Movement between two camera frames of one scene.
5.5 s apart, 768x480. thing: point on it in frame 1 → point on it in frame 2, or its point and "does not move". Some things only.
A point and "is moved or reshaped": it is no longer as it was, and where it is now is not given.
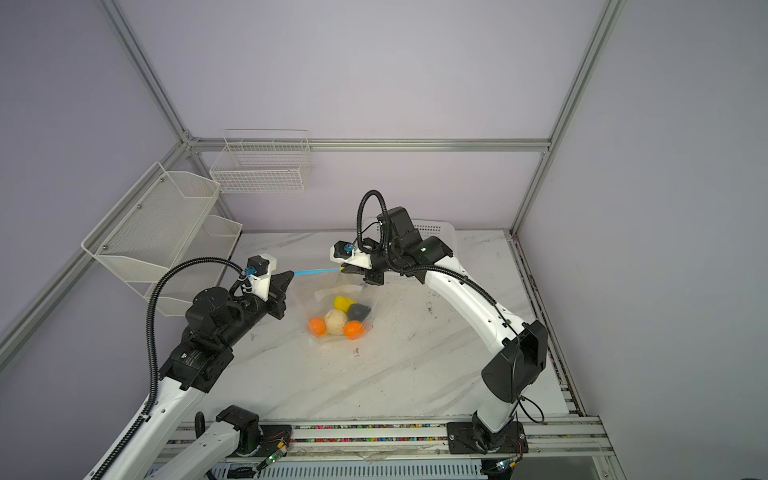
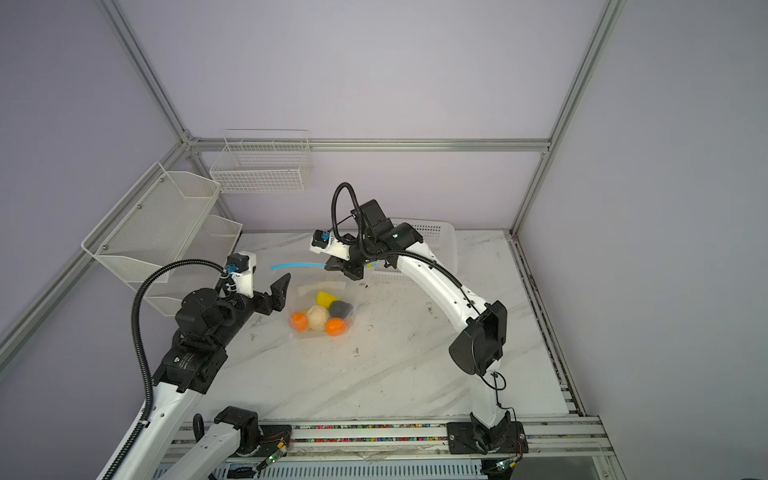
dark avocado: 358,312 → 340,309
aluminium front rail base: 574,450 does not move
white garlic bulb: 335,322 → 317,317
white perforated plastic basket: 426,228 does not move
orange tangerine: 316,327 → 298,322
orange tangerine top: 353,330 → 335,327
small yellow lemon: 343,303 → 325,300
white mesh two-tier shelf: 160,224 does not move
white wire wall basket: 263,160 does not move
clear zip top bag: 340,312 is moved or reshaped
